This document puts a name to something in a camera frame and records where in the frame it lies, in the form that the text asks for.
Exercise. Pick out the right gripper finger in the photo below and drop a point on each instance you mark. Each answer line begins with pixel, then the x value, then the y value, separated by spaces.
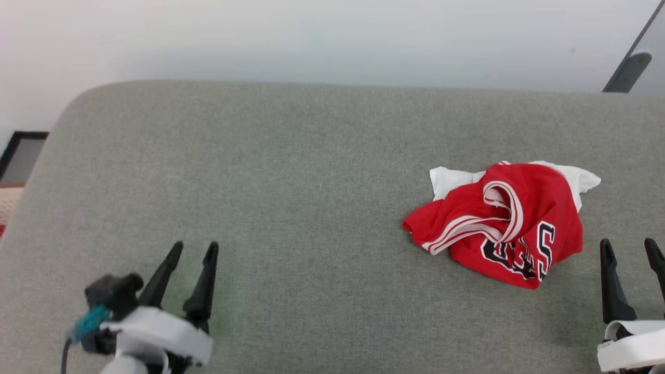
pixel 613 296
pixel 657 257

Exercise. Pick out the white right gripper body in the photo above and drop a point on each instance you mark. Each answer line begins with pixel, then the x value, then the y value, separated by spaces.
pixel 636 345

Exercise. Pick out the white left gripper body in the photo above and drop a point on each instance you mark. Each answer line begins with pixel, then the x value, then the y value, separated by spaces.
pixel 166 330

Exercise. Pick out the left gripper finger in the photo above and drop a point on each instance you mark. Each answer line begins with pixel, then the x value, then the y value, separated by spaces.
pixel 203 291
pixel 162 280

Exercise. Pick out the red and white jersey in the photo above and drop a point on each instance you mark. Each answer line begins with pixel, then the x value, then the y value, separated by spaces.
pixel 540 208

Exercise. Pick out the beige perforated basket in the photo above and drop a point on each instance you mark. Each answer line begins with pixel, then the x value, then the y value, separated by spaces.
pixel 9 205

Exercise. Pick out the black framed panel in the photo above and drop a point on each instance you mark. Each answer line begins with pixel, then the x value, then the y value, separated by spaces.
pixel 23 156

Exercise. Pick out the dark grey door hinge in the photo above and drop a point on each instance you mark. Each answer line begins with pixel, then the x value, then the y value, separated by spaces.
pixel 629 70

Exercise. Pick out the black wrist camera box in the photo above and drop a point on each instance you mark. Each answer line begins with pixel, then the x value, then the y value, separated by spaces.
pixel 117 293

